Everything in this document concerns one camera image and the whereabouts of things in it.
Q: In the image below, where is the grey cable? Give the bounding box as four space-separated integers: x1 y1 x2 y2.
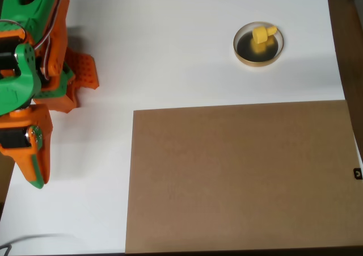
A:
0 233 71 256

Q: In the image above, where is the white board sheet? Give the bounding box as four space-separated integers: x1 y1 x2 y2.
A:
0 0 349 256

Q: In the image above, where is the orange robot base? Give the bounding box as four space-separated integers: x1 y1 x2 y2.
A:
33 47 100 115

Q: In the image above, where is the round dish gold rim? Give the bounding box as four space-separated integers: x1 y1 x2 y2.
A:
233 22 284 69

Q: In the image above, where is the small yellow plastic piece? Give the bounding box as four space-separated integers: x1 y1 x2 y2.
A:
252 26 278 45

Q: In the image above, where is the brown fibreboard panel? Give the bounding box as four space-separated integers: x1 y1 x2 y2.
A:
124 99 363 254

